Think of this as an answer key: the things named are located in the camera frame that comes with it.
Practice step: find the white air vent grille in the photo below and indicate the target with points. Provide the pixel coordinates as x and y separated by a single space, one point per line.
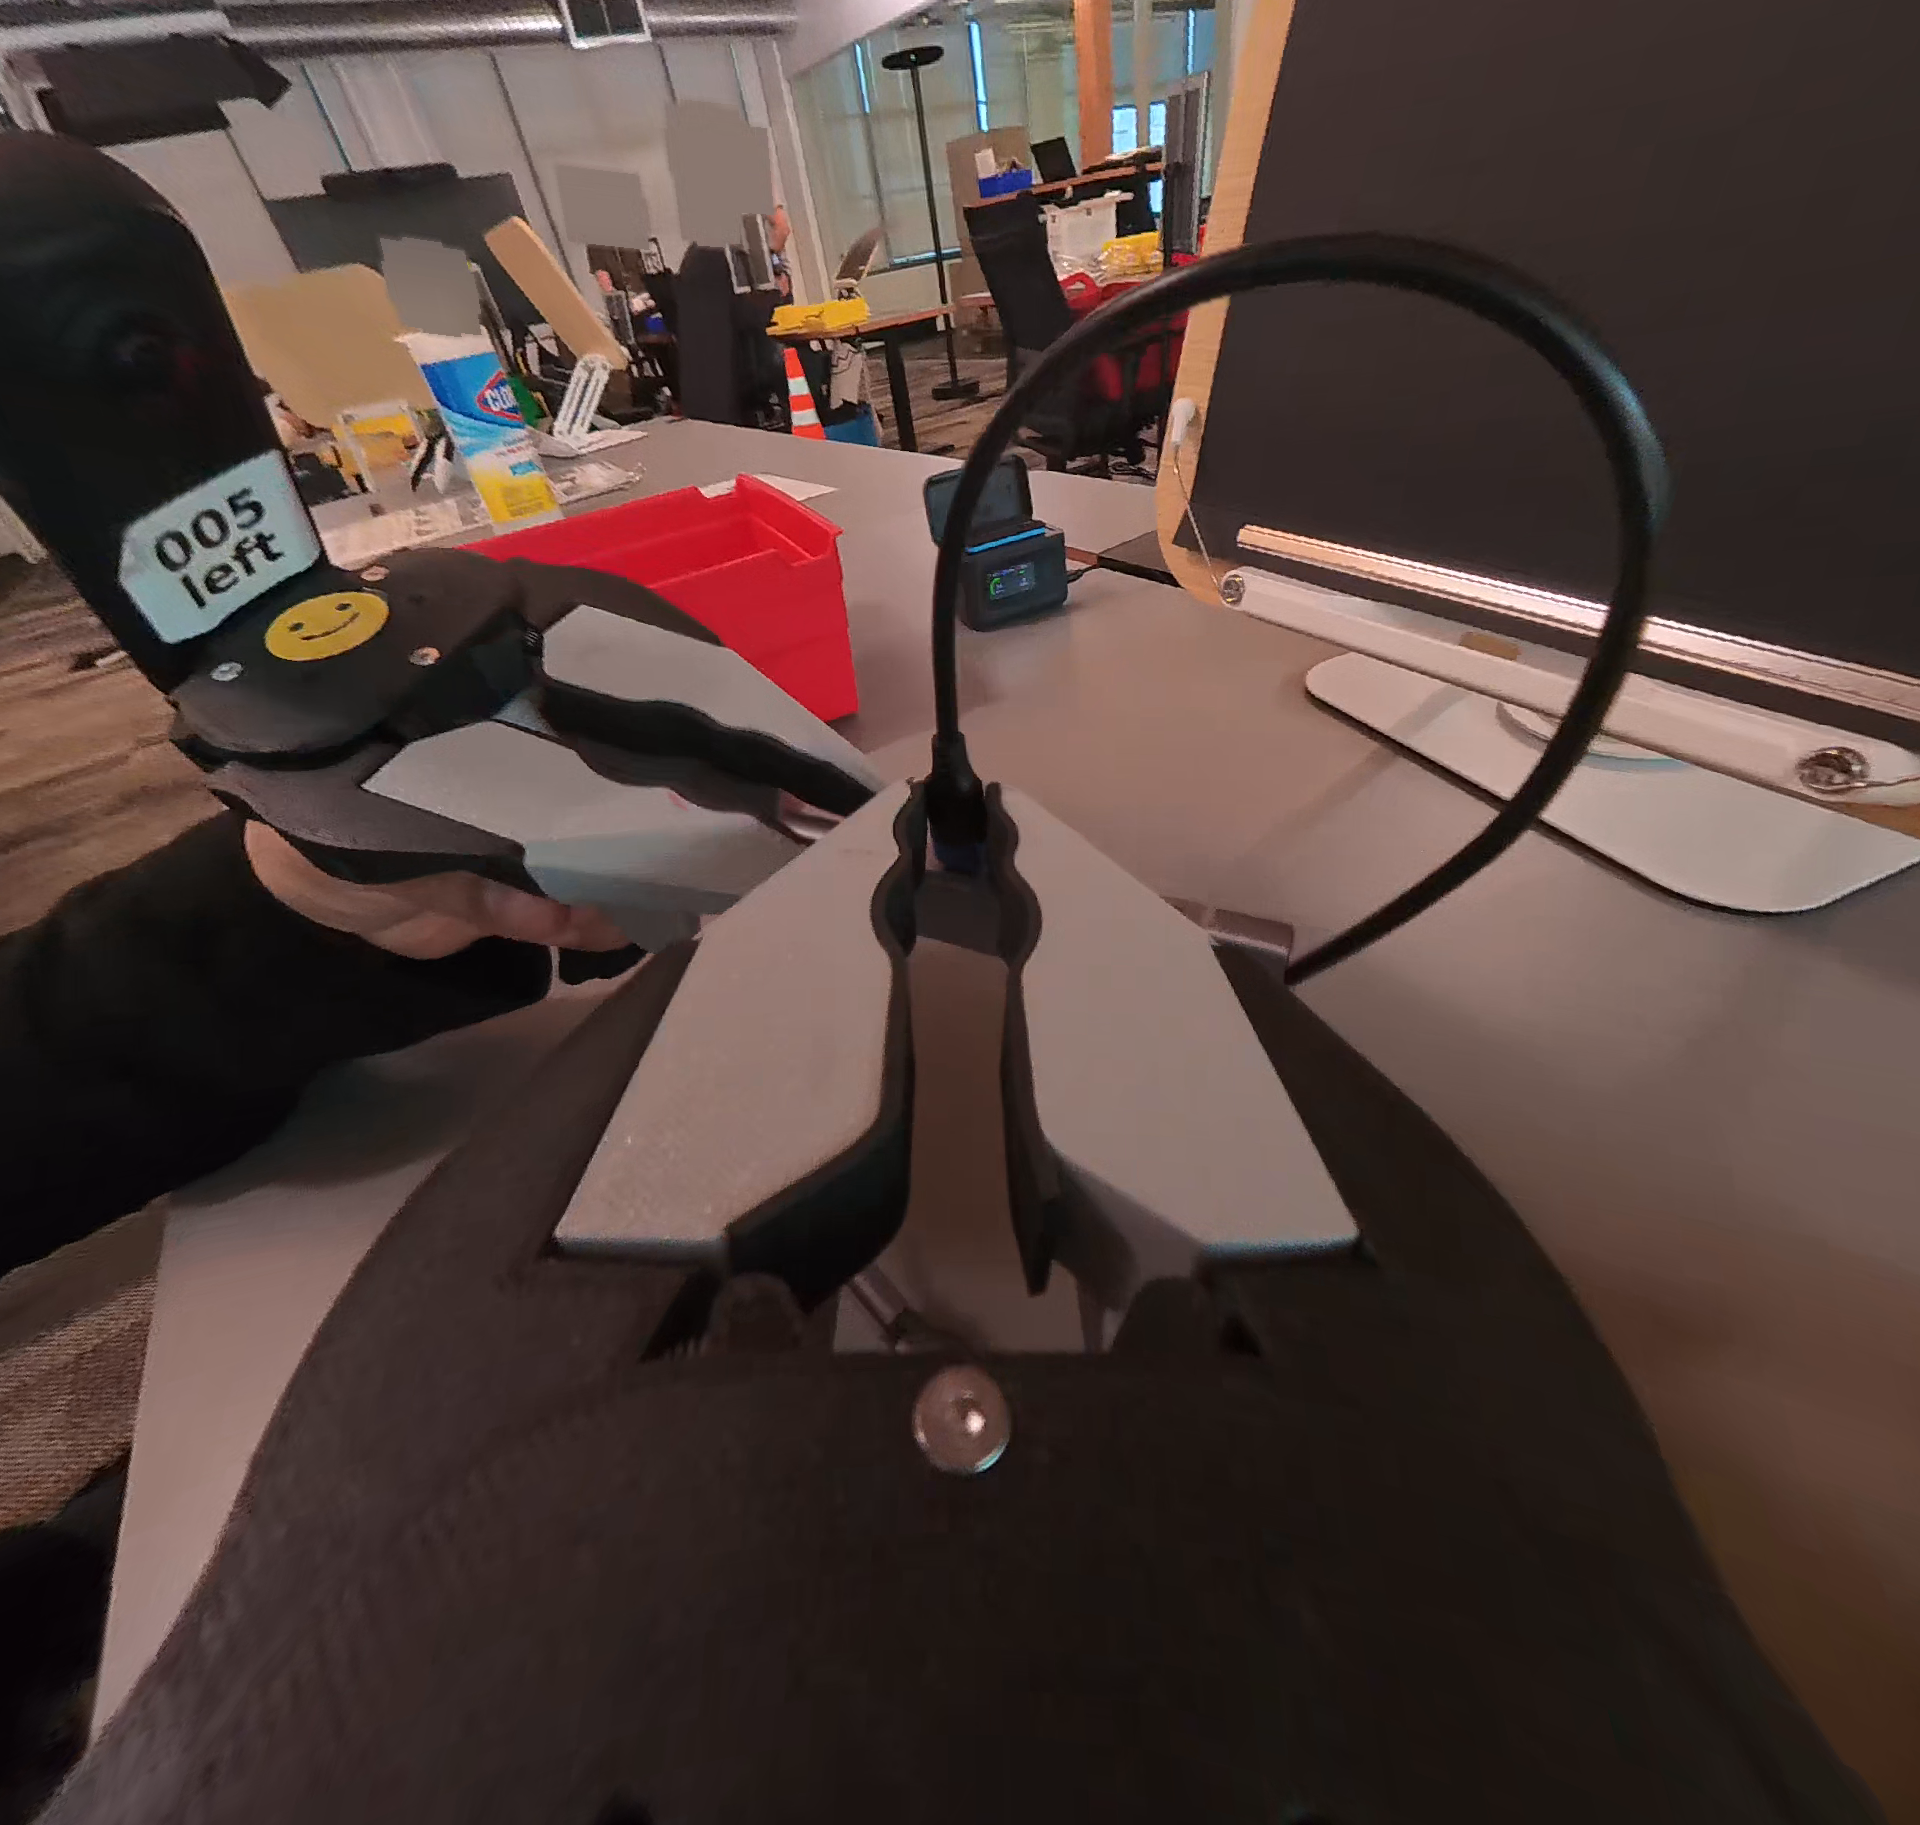
603 15

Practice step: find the person's left forearm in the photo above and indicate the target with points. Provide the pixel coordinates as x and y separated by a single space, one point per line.
180 1045

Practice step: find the black display screen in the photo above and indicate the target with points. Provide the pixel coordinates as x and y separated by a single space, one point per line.
449 204

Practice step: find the printed paper sheet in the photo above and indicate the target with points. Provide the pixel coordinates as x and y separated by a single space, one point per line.
787 486

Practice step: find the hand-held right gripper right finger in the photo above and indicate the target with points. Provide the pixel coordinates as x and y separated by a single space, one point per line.
1184 1089

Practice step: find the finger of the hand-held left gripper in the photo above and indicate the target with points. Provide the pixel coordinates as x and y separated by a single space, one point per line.
598 850
689 686

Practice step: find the blue white printed packet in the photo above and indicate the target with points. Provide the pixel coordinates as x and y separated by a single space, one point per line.
496 461

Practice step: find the wooden desk with black legs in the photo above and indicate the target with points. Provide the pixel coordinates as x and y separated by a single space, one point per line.
899 318

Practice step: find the black office chair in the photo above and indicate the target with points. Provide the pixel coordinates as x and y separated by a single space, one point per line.
1018 280

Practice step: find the blue plastic bin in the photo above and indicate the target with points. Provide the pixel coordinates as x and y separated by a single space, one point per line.
855 426

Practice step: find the red plastic bin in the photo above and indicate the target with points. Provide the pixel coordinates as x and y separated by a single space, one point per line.
750 580

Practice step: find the person's left hand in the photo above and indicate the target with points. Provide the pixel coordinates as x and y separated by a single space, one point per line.
421 919

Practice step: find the wooden book stand black panel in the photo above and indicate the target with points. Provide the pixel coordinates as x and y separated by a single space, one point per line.
1575 204

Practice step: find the clear box yellow label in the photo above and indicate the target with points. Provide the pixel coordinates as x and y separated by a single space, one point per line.
373 444

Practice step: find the black studio light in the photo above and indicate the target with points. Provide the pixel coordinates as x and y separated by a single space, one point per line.
152 84

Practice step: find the white printed sheets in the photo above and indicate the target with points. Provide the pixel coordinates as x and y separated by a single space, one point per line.
373 516

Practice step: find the orange traffic cone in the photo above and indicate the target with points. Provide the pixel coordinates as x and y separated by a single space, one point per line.
805 408

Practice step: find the black floor lamp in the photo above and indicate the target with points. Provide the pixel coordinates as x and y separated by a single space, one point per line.
920 204

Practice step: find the wooden support post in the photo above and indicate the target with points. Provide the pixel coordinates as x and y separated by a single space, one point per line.
1090 25

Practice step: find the yellow plastic bin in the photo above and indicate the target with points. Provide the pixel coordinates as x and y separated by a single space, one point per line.
820 318

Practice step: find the black charging case with screen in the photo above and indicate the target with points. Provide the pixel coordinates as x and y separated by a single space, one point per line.
1008 594

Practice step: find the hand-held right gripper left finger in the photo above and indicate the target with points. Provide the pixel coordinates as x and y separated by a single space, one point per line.
722 1089

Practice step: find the tan board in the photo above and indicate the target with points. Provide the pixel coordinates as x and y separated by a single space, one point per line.
314 340

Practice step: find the tan panel on white stand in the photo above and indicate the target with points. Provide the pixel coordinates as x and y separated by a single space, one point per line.
550 288

